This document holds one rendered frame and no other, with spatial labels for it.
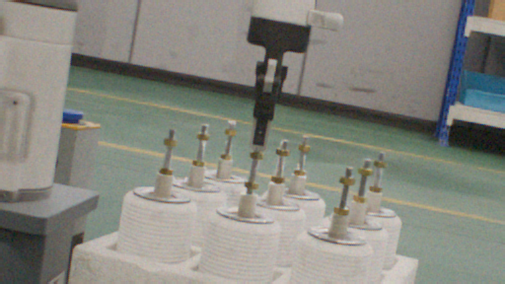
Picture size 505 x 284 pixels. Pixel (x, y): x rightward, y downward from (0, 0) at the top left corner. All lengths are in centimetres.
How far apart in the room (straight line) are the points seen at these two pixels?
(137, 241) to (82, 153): 17
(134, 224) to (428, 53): 522
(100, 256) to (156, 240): 7
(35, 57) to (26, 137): 7
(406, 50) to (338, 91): 54
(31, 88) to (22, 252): 14
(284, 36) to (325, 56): 521
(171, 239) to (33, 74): 41
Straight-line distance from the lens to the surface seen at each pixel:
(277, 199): 127
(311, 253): 111
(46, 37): 83
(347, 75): 632
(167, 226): 117
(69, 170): 128
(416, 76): 631
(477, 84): 609
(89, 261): 118
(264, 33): 112
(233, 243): 113
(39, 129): 84
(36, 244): 84
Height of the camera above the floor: 49
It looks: 9 degrees down
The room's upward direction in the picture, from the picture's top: 11 degrees clockwise
